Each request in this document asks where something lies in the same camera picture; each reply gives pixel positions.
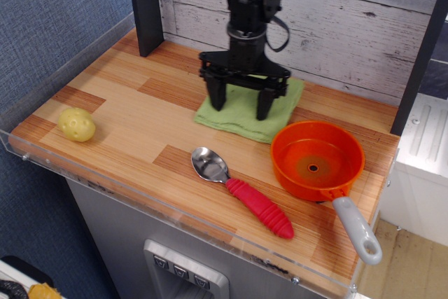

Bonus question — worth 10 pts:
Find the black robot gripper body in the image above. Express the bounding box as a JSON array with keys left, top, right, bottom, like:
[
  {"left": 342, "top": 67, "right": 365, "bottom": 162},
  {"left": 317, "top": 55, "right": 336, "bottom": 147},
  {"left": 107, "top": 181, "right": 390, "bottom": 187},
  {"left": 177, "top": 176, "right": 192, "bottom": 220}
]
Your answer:
[{"left": 199, "top": 36, "right": 291, "bottom": 98}]

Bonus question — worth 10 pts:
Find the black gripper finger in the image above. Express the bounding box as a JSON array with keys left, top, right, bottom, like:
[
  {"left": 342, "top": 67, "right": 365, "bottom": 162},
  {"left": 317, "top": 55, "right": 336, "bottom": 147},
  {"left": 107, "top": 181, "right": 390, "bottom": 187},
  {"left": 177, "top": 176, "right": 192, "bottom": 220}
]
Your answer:
[
  {"left": 205, "top": 76, "right": 227, "bottom": 111},
  {"left": 256, "top": 89, "right": 277, "bottom": 120}
]

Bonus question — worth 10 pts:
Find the green towel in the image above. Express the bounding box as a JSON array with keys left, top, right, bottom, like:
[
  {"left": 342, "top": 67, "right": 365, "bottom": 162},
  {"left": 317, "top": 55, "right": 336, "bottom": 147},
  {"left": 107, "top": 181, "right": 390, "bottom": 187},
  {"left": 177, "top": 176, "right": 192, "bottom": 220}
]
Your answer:
[{"left": 194, "top": 78, "right": 305, "bottom": 144}]

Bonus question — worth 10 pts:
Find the yellow toy potato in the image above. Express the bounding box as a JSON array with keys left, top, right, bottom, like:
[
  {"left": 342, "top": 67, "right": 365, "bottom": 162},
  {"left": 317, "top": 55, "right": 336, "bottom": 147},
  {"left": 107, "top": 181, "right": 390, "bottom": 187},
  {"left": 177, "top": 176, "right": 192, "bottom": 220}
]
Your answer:
[{"left": 57, "top": 108, "right": 96, "bottom": 142}]

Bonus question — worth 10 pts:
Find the clear acrylic table guard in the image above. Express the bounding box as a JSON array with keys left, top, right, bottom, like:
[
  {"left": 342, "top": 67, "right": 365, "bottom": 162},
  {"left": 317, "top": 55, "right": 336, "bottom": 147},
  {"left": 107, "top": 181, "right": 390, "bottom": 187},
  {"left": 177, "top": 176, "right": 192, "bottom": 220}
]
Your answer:
[{"left": 0, "top": 13, "right": 400, "bottom": 298}]

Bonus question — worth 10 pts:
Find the silver dispenser button panel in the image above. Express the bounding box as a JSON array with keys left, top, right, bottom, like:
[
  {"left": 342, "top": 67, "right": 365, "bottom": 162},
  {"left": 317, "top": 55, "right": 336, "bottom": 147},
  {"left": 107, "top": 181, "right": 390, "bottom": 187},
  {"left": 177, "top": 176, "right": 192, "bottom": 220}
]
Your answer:
[{"left": 143, "top": 239, "right": 230, "bottom": 298}]

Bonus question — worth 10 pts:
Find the white toy sink unit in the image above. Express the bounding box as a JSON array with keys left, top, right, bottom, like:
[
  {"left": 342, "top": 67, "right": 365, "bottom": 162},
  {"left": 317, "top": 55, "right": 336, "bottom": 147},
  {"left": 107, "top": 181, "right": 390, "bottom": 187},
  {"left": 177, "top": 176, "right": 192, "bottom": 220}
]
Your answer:
[{"left": 379, "top": 94, "right": 447, "bottom": 245}]

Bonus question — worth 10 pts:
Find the grey toy fridge cabinet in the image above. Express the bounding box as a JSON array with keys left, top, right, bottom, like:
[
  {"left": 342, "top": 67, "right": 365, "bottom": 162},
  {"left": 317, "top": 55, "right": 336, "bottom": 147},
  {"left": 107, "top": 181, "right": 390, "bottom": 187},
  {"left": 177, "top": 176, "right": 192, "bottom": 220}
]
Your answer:
[{"left": 65, "top": 176, "right": 339, "bottom": 299}]

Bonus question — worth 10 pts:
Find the black and yellow floor object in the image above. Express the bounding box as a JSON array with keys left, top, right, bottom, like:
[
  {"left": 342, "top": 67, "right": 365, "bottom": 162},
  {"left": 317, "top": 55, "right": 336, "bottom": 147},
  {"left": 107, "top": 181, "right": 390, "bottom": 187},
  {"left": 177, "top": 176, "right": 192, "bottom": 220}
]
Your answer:
[{"left": 1, "top": 256, "right": 64, "bottom": 298}]

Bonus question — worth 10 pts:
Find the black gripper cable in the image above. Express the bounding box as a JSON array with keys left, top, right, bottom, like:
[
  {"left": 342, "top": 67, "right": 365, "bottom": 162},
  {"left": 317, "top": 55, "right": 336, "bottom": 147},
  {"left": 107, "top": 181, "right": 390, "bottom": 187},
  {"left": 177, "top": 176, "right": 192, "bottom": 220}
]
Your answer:
[{"left": 265, "top": 15, "right": 291, "bottom": 53}]

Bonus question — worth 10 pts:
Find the metal spoon red handle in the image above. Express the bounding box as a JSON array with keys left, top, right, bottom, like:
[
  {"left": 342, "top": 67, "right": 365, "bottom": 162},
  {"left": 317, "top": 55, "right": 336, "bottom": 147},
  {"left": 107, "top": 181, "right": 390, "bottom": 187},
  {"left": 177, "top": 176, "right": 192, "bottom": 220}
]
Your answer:
[{"left": 190, "top": 147, "right": 295, "bottom": 239}]

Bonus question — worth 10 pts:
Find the orange toy pot grey handle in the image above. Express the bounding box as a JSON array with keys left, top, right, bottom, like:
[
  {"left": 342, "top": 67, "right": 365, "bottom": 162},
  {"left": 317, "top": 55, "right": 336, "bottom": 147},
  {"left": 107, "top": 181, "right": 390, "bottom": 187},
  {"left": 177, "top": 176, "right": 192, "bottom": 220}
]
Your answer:
[{"left": 270, "top": 120, "right": 382, "bottom": 265}]

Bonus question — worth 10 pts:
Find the dark left shelf post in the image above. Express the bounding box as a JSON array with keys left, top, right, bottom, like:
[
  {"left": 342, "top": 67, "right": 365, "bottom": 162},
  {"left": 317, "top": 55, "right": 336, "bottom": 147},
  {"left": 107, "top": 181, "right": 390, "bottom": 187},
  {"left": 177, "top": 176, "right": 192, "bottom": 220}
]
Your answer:
[{"left": 132, "top": 0, "right": 164, "bottom": 57}]

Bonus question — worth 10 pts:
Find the dark shelf post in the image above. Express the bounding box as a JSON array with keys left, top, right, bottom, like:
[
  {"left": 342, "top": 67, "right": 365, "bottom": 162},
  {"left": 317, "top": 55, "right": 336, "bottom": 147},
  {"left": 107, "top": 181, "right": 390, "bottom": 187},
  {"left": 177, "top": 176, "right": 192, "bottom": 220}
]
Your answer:
[
  {"left": 390, "top": 0, "right": 447, "bottom": 136},
  {"left": 132, "top": 0, "right": 164, "bottom": 57}
]

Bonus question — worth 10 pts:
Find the dark right shelf post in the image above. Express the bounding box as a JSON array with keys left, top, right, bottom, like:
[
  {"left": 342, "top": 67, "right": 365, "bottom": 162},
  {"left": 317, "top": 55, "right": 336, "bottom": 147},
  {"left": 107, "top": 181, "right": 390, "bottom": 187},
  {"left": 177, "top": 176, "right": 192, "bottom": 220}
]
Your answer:
[{"left": 390, "top": 0, "right": 447, "bottom": 136}]

